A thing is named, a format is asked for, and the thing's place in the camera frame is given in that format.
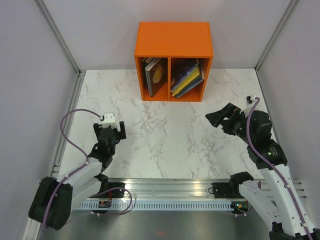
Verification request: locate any aluminium frame rail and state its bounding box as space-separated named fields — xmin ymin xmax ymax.
xmin=38 ymin=162 xmax=308 ymax=201

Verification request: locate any pale green plastic file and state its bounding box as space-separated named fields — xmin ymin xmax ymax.
xmin=171 ymin=70 xmax=201 ymax=97

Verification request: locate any dark green hardcover book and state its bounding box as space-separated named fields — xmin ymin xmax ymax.
xmin=142 ymin=57 xmax=153 ymax=95

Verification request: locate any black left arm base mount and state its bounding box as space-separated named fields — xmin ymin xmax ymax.
xmin=94 ymin=182 xmax=126 ymax=199

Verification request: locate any left corner frame post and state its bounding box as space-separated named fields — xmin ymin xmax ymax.
xmin=33 ymin=0 xmax=82 ymax=76

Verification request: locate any purple galaxy cover book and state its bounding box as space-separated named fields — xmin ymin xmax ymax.
xmin=171 ymin=58 xmax=199 ymax=88

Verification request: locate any light blue paperback book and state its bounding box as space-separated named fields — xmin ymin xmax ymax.
xmin=145 ymin=57 xmax=162 ymax=71

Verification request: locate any right corner frame post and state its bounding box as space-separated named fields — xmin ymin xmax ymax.
xmin=254 ymin=0 xmax=301 ymax=73

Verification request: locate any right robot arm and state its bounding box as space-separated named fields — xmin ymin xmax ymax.
xmin=205 ymin=103 xmax=320 ymax=240

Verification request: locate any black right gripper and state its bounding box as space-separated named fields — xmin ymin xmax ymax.
xmin=206 ymin=102 xmax=255 ymax=145

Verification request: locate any yellow paperback book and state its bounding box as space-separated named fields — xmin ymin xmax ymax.
xmin=171 ymin=66 xmax=201 ymax=97

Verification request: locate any orange two-compartment shelf box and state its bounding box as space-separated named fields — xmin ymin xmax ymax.
xmin=134 ymin=21 xmax=214 ymax=102

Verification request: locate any black paperback book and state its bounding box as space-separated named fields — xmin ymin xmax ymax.
xmin=149 ymin=57 xmax=168 ymax=98

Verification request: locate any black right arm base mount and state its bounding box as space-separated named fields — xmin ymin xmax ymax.
xmin=206 ymin=182 xmax=244 ymax=199

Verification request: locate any bright blue paperback book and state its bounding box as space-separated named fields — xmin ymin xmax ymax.
xmin=146 ymin=70 xmax=152 ymax=96

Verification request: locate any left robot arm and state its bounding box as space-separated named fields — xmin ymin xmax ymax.
xmin=28 ymin=121 xmax=127 ymax=230

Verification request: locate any slotted white cable duct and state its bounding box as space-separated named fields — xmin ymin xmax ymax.
xmin=76 ymin=200 xmax=249 ymax=211

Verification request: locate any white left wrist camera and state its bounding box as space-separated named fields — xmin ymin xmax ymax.
xmin=100 ymin=112 xmax=117 ymax=129

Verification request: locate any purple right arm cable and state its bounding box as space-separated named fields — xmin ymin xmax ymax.
xmin=244 ymin=96 xmax=315 ymax=240

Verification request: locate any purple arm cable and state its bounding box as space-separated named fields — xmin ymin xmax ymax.
xmin=42 ymin=109 xmax=105 ymax=230
xmin=244 ymin=96 xmax=315 ymax=240

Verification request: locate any navy blue hardcover book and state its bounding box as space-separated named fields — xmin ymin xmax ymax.
xmin=173 ymin=76 xmax=204 ymax=99

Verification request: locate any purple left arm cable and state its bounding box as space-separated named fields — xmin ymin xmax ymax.
xmin=42 ymin=109 xmax=105 ymax=230

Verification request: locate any corner frame post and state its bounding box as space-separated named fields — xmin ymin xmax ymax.
xmin=33 ymin=0 xmax=82 ymax=76
xmin=254 ymin=0 xmax=301 ymax=73

